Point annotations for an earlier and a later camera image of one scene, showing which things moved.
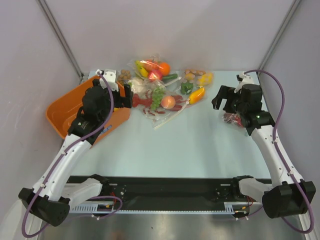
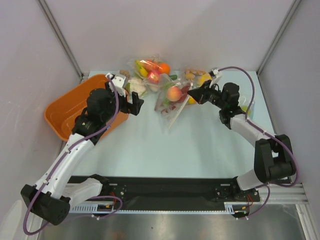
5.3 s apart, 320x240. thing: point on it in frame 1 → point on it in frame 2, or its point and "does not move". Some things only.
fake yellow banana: x=143 y=71 does not move
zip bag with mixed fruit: x=152 y=69 does not move
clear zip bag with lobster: x=157 y=103 → x=172 y=97
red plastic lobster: x=147 y=102 → x=185 y=91
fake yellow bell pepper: x=206 y=79 does not move
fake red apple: x=155 y=75 does not move
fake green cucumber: x=169 y=77 does not move
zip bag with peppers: x=193 y=84 does not move
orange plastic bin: x=61 y=110 does not move
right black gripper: x=225 y=99 → x=208 y=94
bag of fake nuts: x=125 y=75 does not move
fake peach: x=168 y=102 → x=174 y=93
